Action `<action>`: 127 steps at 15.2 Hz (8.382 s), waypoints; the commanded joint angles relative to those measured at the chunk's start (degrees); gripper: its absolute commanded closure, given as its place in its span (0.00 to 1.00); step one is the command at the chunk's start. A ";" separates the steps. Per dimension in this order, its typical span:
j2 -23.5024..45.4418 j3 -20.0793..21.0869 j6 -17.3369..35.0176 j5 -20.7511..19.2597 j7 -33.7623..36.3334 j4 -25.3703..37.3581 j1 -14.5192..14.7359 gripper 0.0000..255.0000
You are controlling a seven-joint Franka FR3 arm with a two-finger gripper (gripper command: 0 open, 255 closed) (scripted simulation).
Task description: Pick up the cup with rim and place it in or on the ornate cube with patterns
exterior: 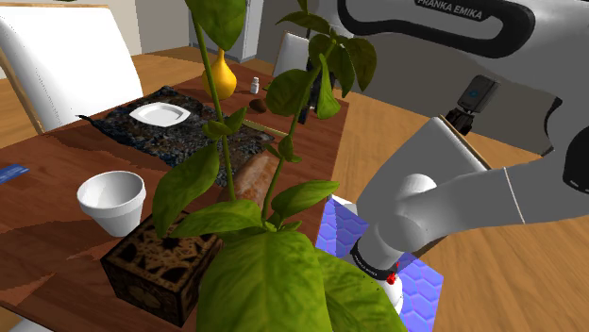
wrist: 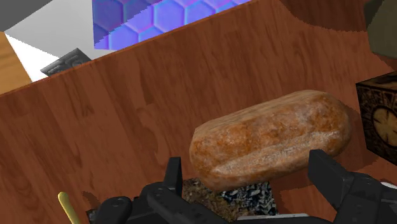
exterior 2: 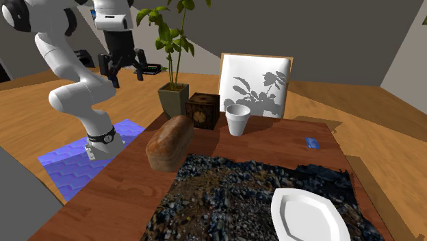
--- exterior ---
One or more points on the blue hexagon patterned robot stand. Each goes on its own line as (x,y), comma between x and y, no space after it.
(340,230)

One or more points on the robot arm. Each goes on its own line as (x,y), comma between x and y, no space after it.
(543,193)

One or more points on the brown bread loaf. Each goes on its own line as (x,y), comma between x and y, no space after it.
(250,179)

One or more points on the yellow-green thin stick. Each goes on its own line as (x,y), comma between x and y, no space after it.
(257,126)

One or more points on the white foam cup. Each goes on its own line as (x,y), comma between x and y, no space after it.
(110,202)

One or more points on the wooden dining table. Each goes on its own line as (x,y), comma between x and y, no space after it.
(55,151)

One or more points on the small white bottle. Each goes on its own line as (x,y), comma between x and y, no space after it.
(254,86)

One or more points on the yellow gourd vase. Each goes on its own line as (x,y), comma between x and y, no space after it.
(225,80)

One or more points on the green plant in patterned box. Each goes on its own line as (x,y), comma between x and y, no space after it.
(262,280)

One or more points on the black upright object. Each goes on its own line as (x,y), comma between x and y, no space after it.
(307,113)

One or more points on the white plate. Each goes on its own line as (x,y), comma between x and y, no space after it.
(158,113)

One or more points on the dark mottled place mat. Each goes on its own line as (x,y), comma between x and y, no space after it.
(184,140)

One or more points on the white cabinet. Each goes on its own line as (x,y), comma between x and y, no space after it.
(253,27)

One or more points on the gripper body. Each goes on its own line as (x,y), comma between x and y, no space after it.
(460,120)

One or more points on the brown round fruit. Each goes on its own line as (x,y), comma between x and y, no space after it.
(258,106)

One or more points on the blue card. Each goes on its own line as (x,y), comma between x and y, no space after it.
(11,173)

